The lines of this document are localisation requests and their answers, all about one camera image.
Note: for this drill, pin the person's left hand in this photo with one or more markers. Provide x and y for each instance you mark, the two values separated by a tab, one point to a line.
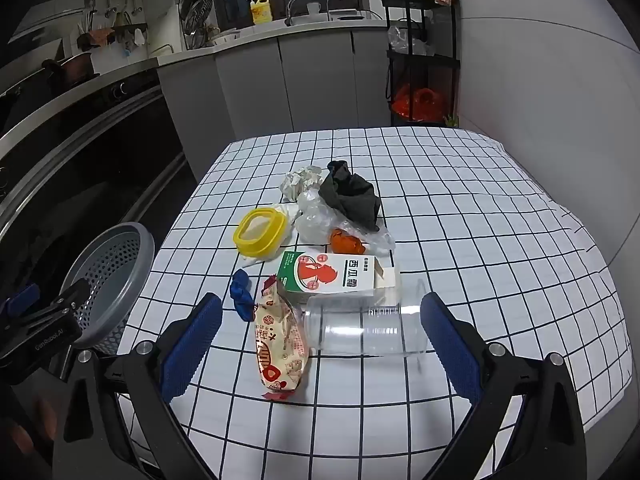
22	432

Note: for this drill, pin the steel range hood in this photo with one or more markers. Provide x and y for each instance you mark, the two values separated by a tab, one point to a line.
45	22

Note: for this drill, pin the dark cooking pan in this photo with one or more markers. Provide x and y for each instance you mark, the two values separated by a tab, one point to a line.
75	65

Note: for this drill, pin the crumpled clear plastic bag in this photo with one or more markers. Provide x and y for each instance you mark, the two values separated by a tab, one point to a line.
407	40

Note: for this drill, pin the red plastic bag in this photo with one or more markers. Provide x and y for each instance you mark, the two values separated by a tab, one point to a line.
417	102

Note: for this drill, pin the small steel faucet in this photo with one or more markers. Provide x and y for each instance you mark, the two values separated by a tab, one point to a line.
334	1

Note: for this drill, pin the grey perforated plastic basket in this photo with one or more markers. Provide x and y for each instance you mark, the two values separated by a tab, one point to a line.
115	260

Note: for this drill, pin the clear plastic cup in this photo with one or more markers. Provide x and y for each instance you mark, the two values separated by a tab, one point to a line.
360	327

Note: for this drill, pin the row of hanging kitchen utensils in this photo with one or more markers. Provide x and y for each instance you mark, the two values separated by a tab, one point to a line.
110	30

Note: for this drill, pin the tall steel faucet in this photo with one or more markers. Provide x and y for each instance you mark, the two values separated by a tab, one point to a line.
292	7

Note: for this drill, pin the crumpled white paper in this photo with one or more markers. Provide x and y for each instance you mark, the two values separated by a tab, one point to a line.
300	180

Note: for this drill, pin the dark grey cloth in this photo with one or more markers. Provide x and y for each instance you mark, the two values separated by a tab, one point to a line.
352	195

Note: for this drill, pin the yellow detergent bottle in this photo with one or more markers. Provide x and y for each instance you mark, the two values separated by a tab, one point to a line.
260	11

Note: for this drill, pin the black storage rack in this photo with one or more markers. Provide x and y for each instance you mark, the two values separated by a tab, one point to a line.
422	62

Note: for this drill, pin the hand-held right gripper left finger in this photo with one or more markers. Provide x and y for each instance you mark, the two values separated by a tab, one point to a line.
192	345

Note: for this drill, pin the grey kitchen cabinets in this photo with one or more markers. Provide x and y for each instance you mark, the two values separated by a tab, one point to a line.
300	80

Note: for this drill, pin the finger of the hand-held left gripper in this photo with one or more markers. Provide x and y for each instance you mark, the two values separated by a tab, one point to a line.
70	296
20	297

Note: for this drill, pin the red beige snack packet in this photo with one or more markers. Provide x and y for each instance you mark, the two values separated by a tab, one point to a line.
280	340

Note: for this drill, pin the yellow plastic lid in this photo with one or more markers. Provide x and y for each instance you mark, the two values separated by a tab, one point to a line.
242	240

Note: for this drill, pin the white black checkered tablecloth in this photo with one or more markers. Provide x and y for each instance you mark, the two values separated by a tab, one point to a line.
450	210

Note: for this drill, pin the green white carton box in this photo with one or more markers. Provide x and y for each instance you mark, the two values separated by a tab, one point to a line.
330	272

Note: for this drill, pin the white cup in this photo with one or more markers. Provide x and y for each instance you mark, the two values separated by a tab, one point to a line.
313	8

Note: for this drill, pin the blue crumpled glove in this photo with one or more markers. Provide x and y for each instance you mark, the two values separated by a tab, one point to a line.
242	295

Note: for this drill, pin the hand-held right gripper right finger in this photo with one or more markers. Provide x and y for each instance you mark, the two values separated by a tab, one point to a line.
450	340

